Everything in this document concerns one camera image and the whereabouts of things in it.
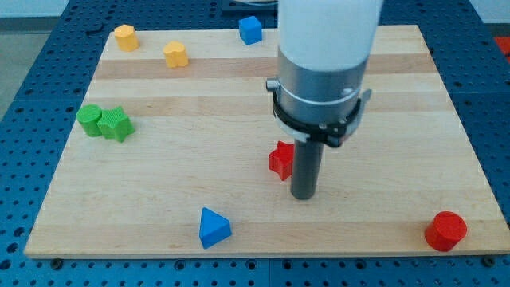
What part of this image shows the red star block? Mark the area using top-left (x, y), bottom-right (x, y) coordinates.
top-left (269, 141), bottom-right (294, 181)

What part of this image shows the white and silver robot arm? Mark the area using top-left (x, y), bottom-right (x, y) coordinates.
top-left (266, 0), bottom-right (383, 147)

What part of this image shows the green star block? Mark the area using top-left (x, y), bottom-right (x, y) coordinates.
top-left (97, 106), bottom-right (135, 143)

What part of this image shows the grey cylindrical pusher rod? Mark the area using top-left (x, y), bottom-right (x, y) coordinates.
top-left (290, 140), bottom-right (324, 200)

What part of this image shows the wooden board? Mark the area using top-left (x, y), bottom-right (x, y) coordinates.
top-left (25, 26), bottom-right (509, 259)

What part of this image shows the blue triangle block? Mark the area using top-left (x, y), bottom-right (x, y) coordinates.
top-left (199, 207), bottom-right (232, 249)

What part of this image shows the blue cube block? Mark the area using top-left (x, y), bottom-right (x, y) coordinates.
top-left (238, 16), bottom-right (262, 45)

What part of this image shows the yellow heart block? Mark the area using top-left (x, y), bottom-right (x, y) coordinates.
top-left (163, 41), bottom-right (189, 68)

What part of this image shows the green cylinder block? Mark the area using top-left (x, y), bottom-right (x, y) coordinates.
top-left (76, 104), bottom-right (102, 137)

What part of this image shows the yellow hexagon block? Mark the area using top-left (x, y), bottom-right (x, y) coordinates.
top-left (114, 24), bottom-right (139, 52)

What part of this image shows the red cylinder block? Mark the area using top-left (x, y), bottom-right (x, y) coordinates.
top-left (424, 210), bottom-right (468, 252)

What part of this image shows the blue perforated table plate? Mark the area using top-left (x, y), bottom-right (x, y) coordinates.
top-left (1, 0), bottom-right (509, 286)

